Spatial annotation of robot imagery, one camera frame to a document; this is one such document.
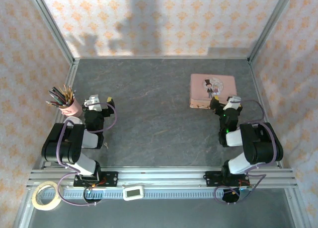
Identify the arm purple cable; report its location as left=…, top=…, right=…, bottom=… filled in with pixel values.
left=214, top=99, right=279, bottom=206
left=56, top=102, right=118, bottom=207

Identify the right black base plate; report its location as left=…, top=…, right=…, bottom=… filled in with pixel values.
left=204, top=170, right=250, bottom=188

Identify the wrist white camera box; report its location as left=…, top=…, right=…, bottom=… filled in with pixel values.
left=223, top=95, right=242, bottom=111
left=82, top=94, right=102, bottom=112

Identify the wide aluminium mounting rail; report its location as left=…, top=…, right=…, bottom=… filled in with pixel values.
left=26, top=166, right=298, bottom=189

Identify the white digital timer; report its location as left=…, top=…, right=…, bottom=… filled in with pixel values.
left=122, top=184, right=145, bottom=202

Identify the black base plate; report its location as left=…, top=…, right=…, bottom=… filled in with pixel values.
left=204, top=170, right=250, bottom=188
left=73, top=171, right=119, bottom=188

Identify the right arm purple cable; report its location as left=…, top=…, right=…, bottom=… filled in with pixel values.
left=214, top=99, right=279, bottom=206

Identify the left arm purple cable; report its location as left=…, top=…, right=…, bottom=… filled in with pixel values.
left=56, top=102, right=118, bottom=207

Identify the beige masking tape roll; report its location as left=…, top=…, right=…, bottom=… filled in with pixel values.
left=32, top=181, right=62, bottom=212

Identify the grey slotted cable duct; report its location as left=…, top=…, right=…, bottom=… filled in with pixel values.
left=39, top=188, right=252, bottom=200

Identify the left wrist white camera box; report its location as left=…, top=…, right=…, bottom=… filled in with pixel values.
left=82, top=94, right=102, bottom=112

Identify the white round disc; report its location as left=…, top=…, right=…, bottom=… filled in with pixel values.
left=65, top=116, right=84, bottom=126

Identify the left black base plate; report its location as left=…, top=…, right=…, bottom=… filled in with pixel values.
left=73, top=171, right=119, bottom=188

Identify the pink cartoon couple tin box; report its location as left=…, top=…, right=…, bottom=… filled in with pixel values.
left=189, top=73, right=238, bottom=110

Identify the aluminium frame bar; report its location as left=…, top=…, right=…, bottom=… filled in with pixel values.
left=12, top=188, right=35, bottom=228
left=32, top=59, right=80, bottom=171
left=73, top=56, right=251, bottom=61
left=26, top=0, right=77, bottom=65
left=284, top=188, right=304, bottom=228
left=248, top=60, right=284, bottom=169
left=247, top=0, right=297, bottom=64

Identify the pink pencil cup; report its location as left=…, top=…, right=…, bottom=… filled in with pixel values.
left=58, top=98, right=81, bottom=118

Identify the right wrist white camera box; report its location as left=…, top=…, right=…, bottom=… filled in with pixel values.
left=223, top=95, right=242, bottom=111

